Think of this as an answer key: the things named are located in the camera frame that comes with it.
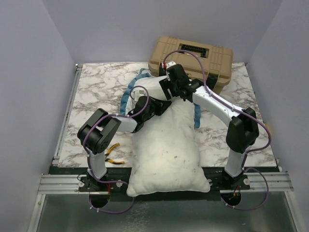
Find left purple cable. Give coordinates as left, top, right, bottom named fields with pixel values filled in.
left=82, top=86, right=150, bottom=215

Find tan plastic toolbox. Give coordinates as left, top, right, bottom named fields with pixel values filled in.
left=148, top=36, right=233, bottom=94

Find white pillowcase blue trim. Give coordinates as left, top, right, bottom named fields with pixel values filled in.
left=120, top=68, right=202, bottom=129

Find white pillow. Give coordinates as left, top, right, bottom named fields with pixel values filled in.
left=126, top=97, right=211, bottom=197

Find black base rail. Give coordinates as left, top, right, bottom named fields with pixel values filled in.
left=48, top=165, right=260, bottom=203

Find yellow handled pliers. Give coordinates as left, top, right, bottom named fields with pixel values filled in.
left=105, top=143, right=125, bottom=165

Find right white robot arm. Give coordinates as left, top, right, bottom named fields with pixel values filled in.
left=159, top=61, right=259, bottom=189

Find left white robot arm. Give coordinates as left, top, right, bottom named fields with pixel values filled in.
left=77, top=96, right=171, bottom=191

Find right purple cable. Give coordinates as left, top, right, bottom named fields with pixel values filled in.
left=163, top=49, right=272, bottom=211

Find purple cable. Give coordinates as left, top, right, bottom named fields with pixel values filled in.
left=163, top=49, right=272, bottom=211
left=82, top=86, right=150, bottom=215

